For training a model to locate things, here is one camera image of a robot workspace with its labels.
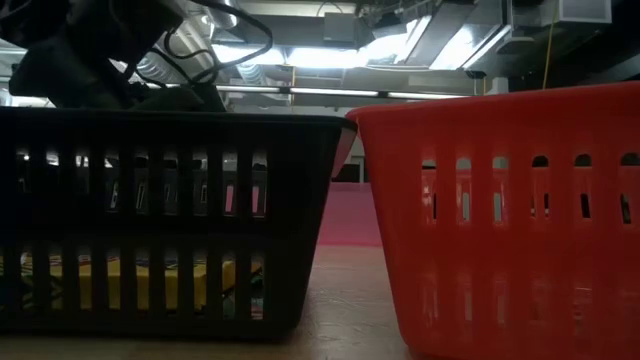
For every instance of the red slotted plastic basket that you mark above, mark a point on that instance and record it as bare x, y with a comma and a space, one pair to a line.
500, 275

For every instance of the grey ceiling box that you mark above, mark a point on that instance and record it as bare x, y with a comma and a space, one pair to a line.
340, 27

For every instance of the yellow crayon box colourful front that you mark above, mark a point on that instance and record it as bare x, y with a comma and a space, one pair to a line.
127, 285

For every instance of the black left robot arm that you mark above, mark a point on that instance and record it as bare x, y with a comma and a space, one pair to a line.
50, 20

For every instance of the long ceiling light bar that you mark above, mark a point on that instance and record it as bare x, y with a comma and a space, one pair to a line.
330, 92

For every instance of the pink-red plastic tray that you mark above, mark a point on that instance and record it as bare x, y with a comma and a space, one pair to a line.
350, 215

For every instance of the black slotted plastic basket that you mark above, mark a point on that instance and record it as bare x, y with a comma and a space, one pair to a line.
290, 210

